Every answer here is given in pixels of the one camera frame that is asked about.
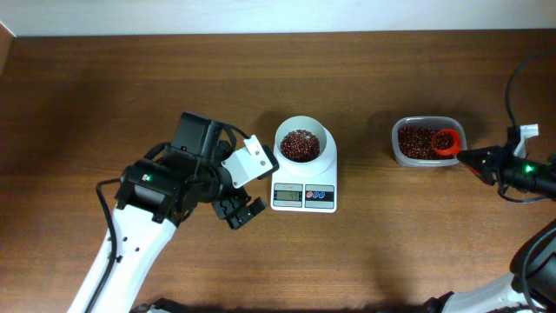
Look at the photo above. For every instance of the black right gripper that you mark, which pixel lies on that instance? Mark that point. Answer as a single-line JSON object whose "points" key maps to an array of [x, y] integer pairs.
{"points": [[491, 171]]}

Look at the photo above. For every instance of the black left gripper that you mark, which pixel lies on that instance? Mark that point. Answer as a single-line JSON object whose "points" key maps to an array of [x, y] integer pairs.
{"points": [[226, 210]]}

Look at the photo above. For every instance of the red measuring scoop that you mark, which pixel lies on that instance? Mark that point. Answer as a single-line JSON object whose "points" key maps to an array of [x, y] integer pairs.
{"points": [[446, 143]]}

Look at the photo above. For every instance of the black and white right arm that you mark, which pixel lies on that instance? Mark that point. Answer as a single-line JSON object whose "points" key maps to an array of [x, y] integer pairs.
{"points": [[529, 286]]}

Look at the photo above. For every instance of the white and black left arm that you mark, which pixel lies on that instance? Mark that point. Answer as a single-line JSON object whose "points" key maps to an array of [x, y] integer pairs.
{"points": [[159, 192]]}

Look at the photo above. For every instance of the white digital kitchen scale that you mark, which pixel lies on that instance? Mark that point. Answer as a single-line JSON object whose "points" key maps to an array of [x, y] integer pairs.
{"points": [[306, 187]]}

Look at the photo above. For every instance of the red adzuki beans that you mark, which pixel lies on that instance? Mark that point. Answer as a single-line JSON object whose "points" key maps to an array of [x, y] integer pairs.
{"points": [[415, 143]]}

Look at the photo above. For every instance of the red beans in bowl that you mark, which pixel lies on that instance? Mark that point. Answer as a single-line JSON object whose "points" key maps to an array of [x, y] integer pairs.
{"points": [[300, 146]]}

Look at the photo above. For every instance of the white round bowl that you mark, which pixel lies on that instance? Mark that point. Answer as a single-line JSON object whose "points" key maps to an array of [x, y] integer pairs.
{"points": [[314, 167]]}

